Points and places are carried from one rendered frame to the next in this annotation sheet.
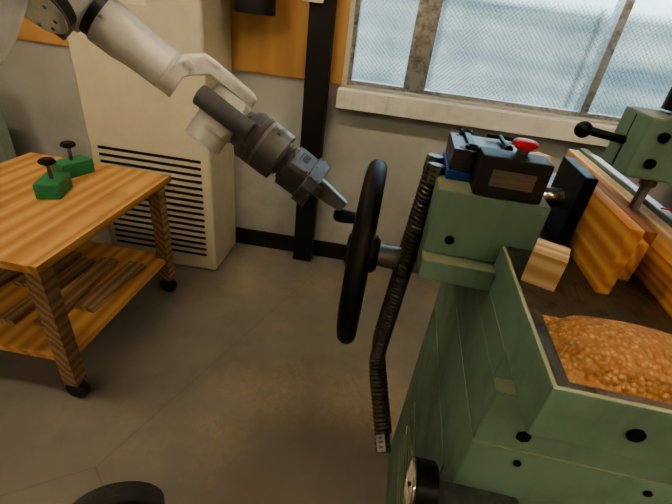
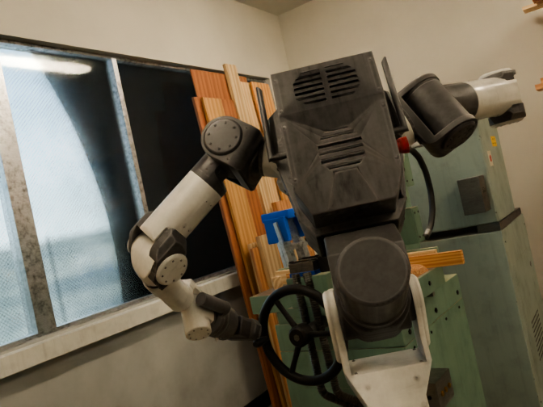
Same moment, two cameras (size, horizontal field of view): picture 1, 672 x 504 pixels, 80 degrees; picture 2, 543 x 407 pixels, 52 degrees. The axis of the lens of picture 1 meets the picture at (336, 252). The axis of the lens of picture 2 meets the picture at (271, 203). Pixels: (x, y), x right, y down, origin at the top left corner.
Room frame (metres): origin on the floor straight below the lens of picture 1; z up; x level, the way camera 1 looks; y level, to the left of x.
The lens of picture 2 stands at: (-0.21, 1.35, 1.17)
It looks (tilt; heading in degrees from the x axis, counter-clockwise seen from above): 1 degrees up; 299
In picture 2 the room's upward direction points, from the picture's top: 12 degrees counter-clockwise
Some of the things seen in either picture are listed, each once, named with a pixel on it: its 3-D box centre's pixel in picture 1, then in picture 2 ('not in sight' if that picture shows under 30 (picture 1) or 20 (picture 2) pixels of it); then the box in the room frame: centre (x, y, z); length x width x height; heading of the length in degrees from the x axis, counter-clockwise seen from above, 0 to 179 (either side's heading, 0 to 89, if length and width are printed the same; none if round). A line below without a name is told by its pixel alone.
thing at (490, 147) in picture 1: (491, 159); (315, 262); (0.52, -0.19, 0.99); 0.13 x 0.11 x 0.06; 173
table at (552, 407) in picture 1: (527, 247); (335, 294); (0.51, -0.27, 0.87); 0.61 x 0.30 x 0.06; 173
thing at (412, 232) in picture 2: not in sight; (406, 226); (0.32, -0.55, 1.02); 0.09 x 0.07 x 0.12; 173
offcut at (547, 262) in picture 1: (545, 264); not in sight; (0.38, -0.23, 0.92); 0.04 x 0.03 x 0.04; 152
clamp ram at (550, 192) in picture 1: (542, 195); not in sight; (0.51, -0.27, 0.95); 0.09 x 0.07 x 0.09; 173
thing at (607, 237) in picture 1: (583, 219); not in sight; (0.47, -0.31, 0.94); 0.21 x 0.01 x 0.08; 173
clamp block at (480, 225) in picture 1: (476, 208); (319, 286); (0.52, -0.19, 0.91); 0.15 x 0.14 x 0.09; 173
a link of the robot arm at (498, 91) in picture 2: not in sight; (488, 99); (-0.07, -0.06, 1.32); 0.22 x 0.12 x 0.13; 60
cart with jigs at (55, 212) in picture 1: (49, 252); not in sight; (1.08, 0.97, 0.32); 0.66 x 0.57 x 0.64; 176
